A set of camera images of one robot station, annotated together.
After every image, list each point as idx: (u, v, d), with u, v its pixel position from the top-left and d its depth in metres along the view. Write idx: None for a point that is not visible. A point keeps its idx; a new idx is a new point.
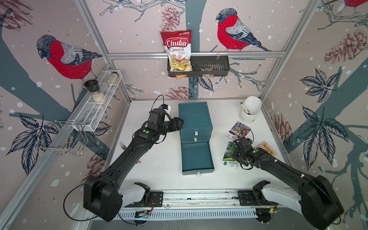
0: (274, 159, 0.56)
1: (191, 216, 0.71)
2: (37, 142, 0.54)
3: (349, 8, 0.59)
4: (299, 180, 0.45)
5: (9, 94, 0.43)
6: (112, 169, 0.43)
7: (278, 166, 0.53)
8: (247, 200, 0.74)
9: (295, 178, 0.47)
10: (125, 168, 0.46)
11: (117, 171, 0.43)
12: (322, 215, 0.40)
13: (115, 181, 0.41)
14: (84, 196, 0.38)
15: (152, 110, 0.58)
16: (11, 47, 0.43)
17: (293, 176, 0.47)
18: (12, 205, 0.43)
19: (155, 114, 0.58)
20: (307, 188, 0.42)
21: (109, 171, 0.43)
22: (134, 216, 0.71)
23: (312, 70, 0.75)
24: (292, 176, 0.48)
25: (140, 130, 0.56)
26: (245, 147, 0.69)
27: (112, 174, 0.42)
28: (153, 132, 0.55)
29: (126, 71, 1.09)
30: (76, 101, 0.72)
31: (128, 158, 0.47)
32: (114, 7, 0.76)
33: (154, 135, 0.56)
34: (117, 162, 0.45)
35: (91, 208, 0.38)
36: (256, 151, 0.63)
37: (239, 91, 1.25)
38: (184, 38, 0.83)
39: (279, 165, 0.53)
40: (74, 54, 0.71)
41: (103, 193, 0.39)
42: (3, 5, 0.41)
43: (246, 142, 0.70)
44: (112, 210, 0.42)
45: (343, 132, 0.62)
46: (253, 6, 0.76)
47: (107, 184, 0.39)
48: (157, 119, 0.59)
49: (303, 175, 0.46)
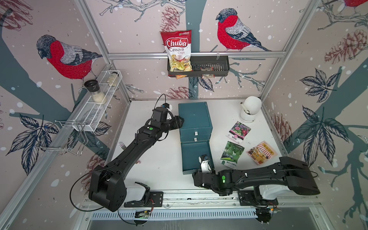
0: (244, 173, 0.53)
1: (191, 216, 0.71)
2: (36, 142, 0.53)
3: (349, 8, 0.59)
4: (277, 177, 0.45)
5: (9, 94, 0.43)
6: (119, 160, 0.45)
7: (252, 178, 0.50)
8: (247, 200, 0.74)
9: (275, 178, 0.46)
10: (131, 160, 0.47)
11: (123, 162, 0.44)
12: (311, 188, 0.43)
13: (121, 171, 0.43)
14: (90, 185, 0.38)
15: (155, 108, 0.61)
16: (11, 47, 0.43)
17: (272, 178, 0.46)
18: (12, 206, 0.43)
19: (157, 111, 0.61)
20: (289, 180, 0.42)
21: (115, 161, 0.44)
22: (134, 216, 0.71)
23: (312, 70, 0.75)
24: (270, 178, 0.47)
25: (143, 126, 0.58)
26: (212, 185, 0.59)
27: (119, 165, 0.44)
28: (156, 129, 0.58)
29: (126, 72, 1.09)
30: (76, 101, 0.72)
31: (134, 151, 0.49)
32: (114, 7, 0.76)
33: (157, 132, 0.59)
34: (122, 154, 0.47)
35: (97, 198, 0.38)
36: (224, 180, 0.56)
37: (239, 91, 1.25)
38: (184, 38, 0.83)
39: (251, 176, 0.50)
40: (74, 54, 0.71)
41: (110, 181, 0.40)
42: (3, 5, 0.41)
43: (208, 177, 0.58)
44: (117, 200, 0.43)
45: (343, 132, 0.62)
46: (253, 6, 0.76)
47: (114, 173, 0.41)
48: (161, 116, 0.62)
49: (275, 170, 0.46)
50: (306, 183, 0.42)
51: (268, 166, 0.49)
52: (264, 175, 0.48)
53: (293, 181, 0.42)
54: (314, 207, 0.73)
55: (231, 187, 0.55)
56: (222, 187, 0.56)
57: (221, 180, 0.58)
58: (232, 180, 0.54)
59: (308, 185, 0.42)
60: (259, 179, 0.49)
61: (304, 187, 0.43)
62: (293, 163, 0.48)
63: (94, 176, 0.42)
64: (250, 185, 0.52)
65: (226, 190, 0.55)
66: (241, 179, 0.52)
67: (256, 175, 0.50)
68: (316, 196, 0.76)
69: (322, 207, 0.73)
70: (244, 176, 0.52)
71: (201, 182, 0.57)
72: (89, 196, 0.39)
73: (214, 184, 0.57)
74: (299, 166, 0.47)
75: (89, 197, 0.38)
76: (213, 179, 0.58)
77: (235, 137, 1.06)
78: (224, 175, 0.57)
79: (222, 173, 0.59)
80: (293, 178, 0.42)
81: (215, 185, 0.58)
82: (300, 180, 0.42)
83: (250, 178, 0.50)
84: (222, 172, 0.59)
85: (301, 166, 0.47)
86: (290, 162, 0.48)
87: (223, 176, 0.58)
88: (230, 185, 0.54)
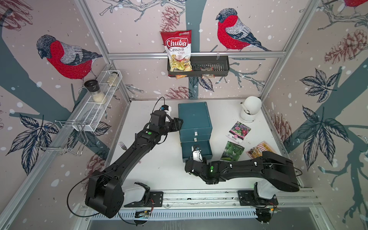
0: (229, 165, 0.56)
1: (190, 216, 0.71)
2: (37, 142, 0.54)
3: (349, 8, 0.59)
4: (257, 169, 0.47)
5: (9, 94, 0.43)
6: (116, 165, 0.45)
7: (236, 169, 0.52)
8: (247, 200, 0.74)
9: (255, 170, 0.48)
10: (129, 166, 0.47)
11: (121, 167, 0.44)
12: (289, 182, 0.44)
13: (119, 176, 0.42)
14: (86, 190, 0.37)
15: (154, 112, 0.61)
16: (11, 47, 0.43)
17: (252, 170, 0.48)
18: (12, 206, 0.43)
19: (155, 116, 0.61)
20: (268, 173, 0.44)
21: (113, 166, 0.44)
22: (134, 216, 0.71)
23: (312, 70, 0.75)
24: (251, 171, 0.49)
25: (142, 131, 0.58)
26: (201, 172, 0.61)
27: (117, 169, 0.43)
28: (155, 133, 0.58)
29: (126, 72, 1.09)
30: (76, 101, 0.72)
31: (132, 155, 0.49)
32: (114, 7, 0.76)
33: (155, 137, 0.59)
34: (121, 158, 0.47)
35: (93, 204, 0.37)
36: (212, 169, 0.60)
37: (239, 91, 1.25)
38: (184, 38, 0.83)
39: (235, 167, 0.53)
40: (74, 54, 0.71)
41: (109, 187, 0.40)
42: (3, 5, 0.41)
43: (199, 165, 0.61)
44: (114, 205, 0.42)
45: (343, 132, 0.62)
46: (253, 6, 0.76)
47: (111, 178, 0.41)
48: (158, 120, 0.61)
49: (256, 163, 0.49)
50: (284, 177, 0.43)
51: (250, 160, 0.51)
52: (246, 167, 0.50)
53: (270, 173, 0.43)
54: (314, 207, 0.73)
55: (217, 177, 0.58)
56: (209, 176, 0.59)
57: (208, 169, 0.64)
58: (219, 170, 0.58)
59: (286, 179, 0.43)
60: (241, 171, 0.51)
61: (280, 180, 0.44)
62: (276, 159, 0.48)
63: (91, 180, 0.42)
64: (234, 176, 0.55)
65: (212, 179, 0.58)
66: (226, 170, 0.55)
67: (240, 166, 0.52)
68: (316, 196, 0.76)
69: (322, 207, 0.73)
70: (229, 166, 0.55)
71: (191, 167, 0.61)
72: (86, 201, 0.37)
73: (202, 172, 0.61)
74: (282, 162, 0.48)
75: (86, 203, 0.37)
76: (203, 168, 0.62)
77: (235, 137, 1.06)
78: (213, 166, 0.61)
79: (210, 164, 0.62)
80: (271, 171, 0.43)
81: (203, 173, 0.61)
82: (278, 174, 0.43)
83: (234, 169, 0.53)
84: (211, 162, 0.63)
85: (284, 162, 0.48)
86: (271, 156, 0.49)
87: (211, 166, 0.61)
88: (216, 174, 0.57)
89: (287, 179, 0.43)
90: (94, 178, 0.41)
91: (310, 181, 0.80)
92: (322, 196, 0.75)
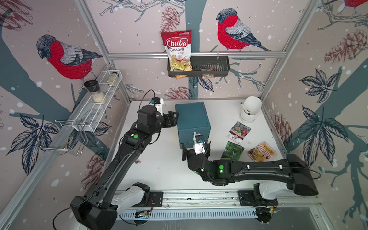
0: (245, 166, 0.49)
1: (191, 216, 0.71)
2: (36, 142, 0.53)
3: (349, 8, 0.59)
4: (284, 174, 0.43)
5: (9, 94, 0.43)
6: (99, 186, 0.40)
7: (255, 171, 0.47)
8: (247, 200, 0.74)
9: (281, 174, 0.44)
10: (112, 185, 0.42)
11: (103, 189, 0.39)
12: (314, 190, 0.45)
13: (101, 202, 0.38)
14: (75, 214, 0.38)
15: (141, 109, 0.50)
16: (10, 47, 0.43)
17: (278, 173, 0.44)
18: (12, 206, 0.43)
19: (143, 114, 0.51)
20: (299, 178, 0.41)
21: (96, 189, 0.40)
22: (134, 216, 0.71)
23: (312, 70, 0.75)
24: (275, 173, 0.45)
25: (129, 133, 0.50)
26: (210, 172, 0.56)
27: (98, 193, 0.39)
28: (143, 136, 0.49)
29: (126, 72, 1.09)
30: (76, 101, 0.72)
31: (116, 171, 0.43)
32: (114, 7, 0.76)
33: (144, 139, 0.50)
34: (103, 177, 0.41)
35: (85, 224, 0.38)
36: (222, 170, 0.52)
37: (239, 91, 1.25)
38: (184, 38, 0.83)
39: (253, 169, 0.48)
40: (74, 54, 0.71)
41: (91, 214, 0.37)
42: (3, 5, 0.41)
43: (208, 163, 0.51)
44: (106, 223, 0.41)
45: (343, 132, 0.62)
46: (253, 6, 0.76)
47: (93, 206, 0.37)
48: (145, 120, 0.52)
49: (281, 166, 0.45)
50: (311, 184, 0.42)
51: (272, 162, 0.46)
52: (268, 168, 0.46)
53: (301, 180, 0.40)
54: (314, 207, 0.73)
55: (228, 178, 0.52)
56: (218, 177, 0.52)
57: (216, 170, 0.54)
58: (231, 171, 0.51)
59: (311, 185, 0.42)
60: (263, 173, 0.46)
61: (307, 187, 0.43)
62: (300, 162, 0.48)
63: (74, 208, 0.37)
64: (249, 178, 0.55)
65: (223, 180, 0.51)
66: (242, 171, 0.49)
67: (258, 166, 0.48)
68: (316, 196, 0.76)
69: (322, 207, 0.73)
70: (246, 168, 0.49)
71: (200, 166, 0.50)
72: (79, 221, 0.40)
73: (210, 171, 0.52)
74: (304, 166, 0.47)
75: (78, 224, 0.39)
76: (211, 167, 0.52)
77: (235, 137, 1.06)
78: (223, 166, 0.53)
79: (220, 162, 0.55)
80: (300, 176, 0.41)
81: (211, 173, 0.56)
82: (306, 180, 0.41)
83: (252, 170, 0.48)
84: (220, 162, 0.55)
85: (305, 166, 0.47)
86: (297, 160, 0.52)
87: (220, 166, 0.54)
88: (227, 176, 0.50)
89: (313, 186, 0.42)
90: (76, 205, 0.38)
91: None
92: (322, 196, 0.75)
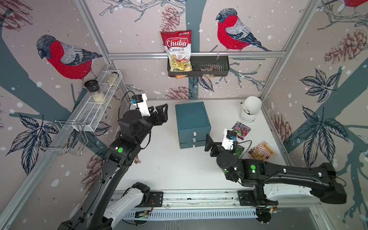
0: (281, 170, 0.46)
1: (190, 216, 0.71)
2: (37, 142, 0.54)
3: (349, 8, 0.59)
4: (323, 181, 0.43)
5: (9, 94, 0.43)
6: (84, 212, 0.37)
7: (291, 175, 0.45)
8: (247, 200, 0.74)
9: (319, 181, 0.43)
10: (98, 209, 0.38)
11: (88, 215, 0.37)
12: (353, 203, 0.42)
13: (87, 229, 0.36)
14: None
15: (120, 119, 0.42)
16: (10, 47, 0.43)
17: (316, 181, 0.44)
18: (12, 206, 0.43)
19: (124, 125, 0.42)
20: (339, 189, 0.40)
21: (80, 215, 0.37)
22: (134, 216, 0.71)
23: (312, 70, 0.75)
24: (314, 181, 0.44)
25: (114, 144, 0.44)
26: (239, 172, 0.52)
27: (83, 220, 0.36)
28: (128, 148, 0.43)
29: (126, 72, 1.09)
30: (76, 101, 0.72)
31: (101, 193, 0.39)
32: (114, 7, 0.76)
33: (130, 152, 0.44)
34: (88, 201, 0.38)
35: None
36: (254, 170, 0.48)
37: (239, 91, 1.25)
38: (184, 38, 0.83)
39: (288, 173, 0.46)
40: (74, 54, 0.71)
41: None
42: (3, 5, 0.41)
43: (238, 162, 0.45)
44: None
45: (343, 132, 0.62)
46: (253, 6, 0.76)
47: None
48: (129, 131, 0.44)
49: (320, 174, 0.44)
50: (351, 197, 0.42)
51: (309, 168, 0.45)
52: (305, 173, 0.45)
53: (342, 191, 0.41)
54: (314, 207, 0.73)
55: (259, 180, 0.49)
56: (247, 176, 0.48)
57: (247, 169, 0.49)
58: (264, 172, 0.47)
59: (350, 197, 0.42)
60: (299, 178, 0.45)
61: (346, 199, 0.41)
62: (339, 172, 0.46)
63: None
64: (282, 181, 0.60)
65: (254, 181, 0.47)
66: (277, 174, 0.46)
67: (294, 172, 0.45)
68: None
69: (322, 207, 0.73)
70: (282, 171, 0.46)
71: (230, 165, 0.45)
72: None
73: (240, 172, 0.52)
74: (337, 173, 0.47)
75: None
76: (241, 166, 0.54)
77: None
78: (254, 166, 0.49)
79: (252, 161, 0.50)
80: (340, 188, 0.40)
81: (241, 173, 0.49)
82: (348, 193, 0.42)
83: (288, 175, 0.45)
84: (251, 161, 0.50)
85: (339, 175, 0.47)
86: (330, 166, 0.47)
87: (252, 165, 0.49)
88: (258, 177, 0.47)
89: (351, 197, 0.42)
90: None
91: None
92: None
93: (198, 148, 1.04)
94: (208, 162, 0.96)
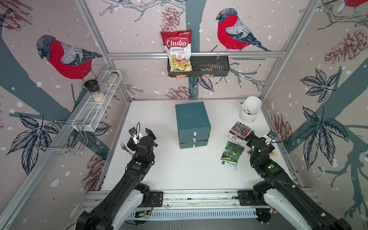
0: (292, 184, 0.52)
1: (190, 216, 0.71)
2: (37, 142, 0.54)
3: (349, 8, 0.59)
4: (320, 222, 0.42)
5: (9, 93, 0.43)
6: (106, 203, 0.44)
7: (295, 194, 0.49)
8: (247, 199, 0.74)
9: (316, 218, 0.43)
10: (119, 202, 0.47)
11: (110, 205, 0.44)
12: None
13: (109, 216, 0.42)
14: None
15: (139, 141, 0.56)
16: (10, 47, 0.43)
17: (313, 213, 0.44)
18: (12, 206, 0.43)
19: (141, 146, 0.59)
20: None
21: (103, 205, 0.44)
22: (134, 216, 0.71)
23: (312, 70, 0.75)
24: (311, 212, 0.45)
25: (132, 161, 0.59)
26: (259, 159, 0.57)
27: (106, 209, 0.43)
28: (144, 164, 0.59)
29: (126, 72, 1.09)
30: (76, 101, 0.72)
31: (122, 190, 0.49)
32: (114, 7, 0.76)
33: (146, 167, 0.59)
34: (111, 195, 0.47)
35: None
36: (271, 167, 0.58)
37: (239, 91, 1.25)
38: (184, 38, 0.83)
39: (294, 191, 0.50)
40: (74, 54, 0.71)
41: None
42: (3, 5, 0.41)
43: (266, 153, 0.60)
44: None
45: (343, 132, 0.62)
46: (253, 6, 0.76)
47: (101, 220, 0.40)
48: (144, 152, 0.60)
49: (323, 214, 0.43)
50: None
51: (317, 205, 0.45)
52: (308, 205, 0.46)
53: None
54: None
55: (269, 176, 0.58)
56: (263, 169, 0.59)
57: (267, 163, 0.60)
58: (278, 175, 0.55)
59: None
60: (301, 203, 0.48)
61: None
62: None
63: (78, 225, 0.40)
64: (282, 192, 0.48)
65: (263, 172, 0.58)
66: (285, 182, 0.53)
67: (301, 196, 0.48)
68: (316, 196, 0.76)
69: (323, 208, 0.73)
70: (290, 185, 0.52)
71: (257, 148, 0.61)
72: None
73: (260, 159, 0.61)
74: None
75: None
76: (265, 158, 0.62)
77: (235, 137, 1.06)
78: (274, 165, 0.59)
79: (278, 165, 0.58)
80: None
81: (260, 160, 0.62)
82: None
83: (292, 191, 0.50)
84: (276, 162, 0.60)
85: None
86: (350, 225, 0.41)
87: (273, 164, 0.59)
88: (271, 174, 0.56)
89: None
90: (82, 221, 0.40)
91: (310, 181, 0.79)
92: (322, 196, 0.75)
93: (198, 148, 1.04)
94: (207, 162, 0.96)
